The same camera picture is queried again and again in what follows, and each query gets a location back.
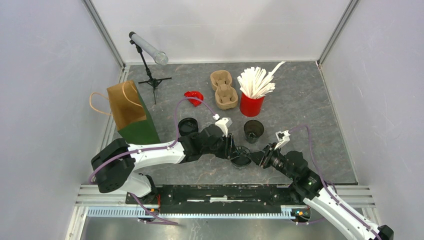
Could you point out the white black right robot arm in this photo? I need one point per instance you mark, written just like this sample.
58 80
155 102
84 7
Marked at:
324 192

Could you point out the dark translucent cup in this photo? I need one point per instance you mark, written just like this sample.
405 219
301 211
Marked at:
253 130
240 162

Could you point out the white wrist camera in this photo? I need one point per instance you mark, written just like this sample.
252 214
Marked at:
283 137
223 123

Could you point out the brown paper bag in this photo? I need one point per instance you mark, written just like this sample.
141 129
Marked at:
125 104

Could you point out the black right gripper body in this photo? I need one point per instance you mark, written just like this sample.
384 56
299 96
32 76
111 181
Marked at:
269 151

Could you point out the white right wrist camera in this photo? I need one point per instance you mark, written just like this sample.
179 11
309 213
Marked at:
283 137

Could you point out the grey microphone on stand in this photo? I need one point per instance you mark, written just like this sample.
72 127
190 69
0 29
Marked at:
159 57

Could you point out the red cylindrical straw holder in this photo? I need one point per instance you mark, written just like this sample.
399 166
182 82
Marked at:
250 107

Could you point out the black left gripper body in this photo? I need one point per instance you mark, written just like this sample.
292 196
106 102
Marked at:
224 148

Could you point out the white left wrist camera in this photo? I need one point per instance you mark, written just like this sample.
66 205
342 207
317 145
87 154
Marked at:
223 123

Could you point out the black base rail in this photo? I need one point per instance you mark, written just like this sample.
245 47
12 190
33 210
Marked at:
230 198

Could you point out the brown cardboard cup carrier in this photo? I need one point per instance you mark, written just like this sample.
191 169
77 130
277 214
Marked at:
225 94

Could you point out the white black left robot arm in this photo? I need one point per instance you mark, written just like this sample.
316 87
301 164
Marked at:
115 167

